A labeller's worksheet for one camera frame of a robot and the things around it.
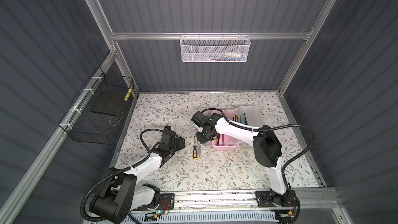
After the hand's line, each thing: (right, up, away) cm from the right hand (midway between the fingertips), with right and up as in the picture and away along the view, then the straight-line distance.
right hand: (203, 140), depth 90 cm
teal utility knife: (+24, +13, -1) cm, 27 cm away
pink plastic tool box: (+28, +15, +4) cm, 32 cm away
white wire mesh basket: (+10, +67, +34) cm, 76 cm away
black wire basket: (-52, +16, -17) cm, 57 cm away
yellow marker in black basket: (-40, +27, -8) cm, 49 cm away
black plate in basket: (-47, +22, -12) cm, 53 cm away
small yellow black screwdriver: (-5, -5, -1) cm, 7 cm away
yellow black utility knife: (+20, +13, +5) cm, 25 cm away
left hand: (-12, 0, 0) cm, 12 cm away
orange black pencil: (+12, 0, +4) cm, 13 cm away
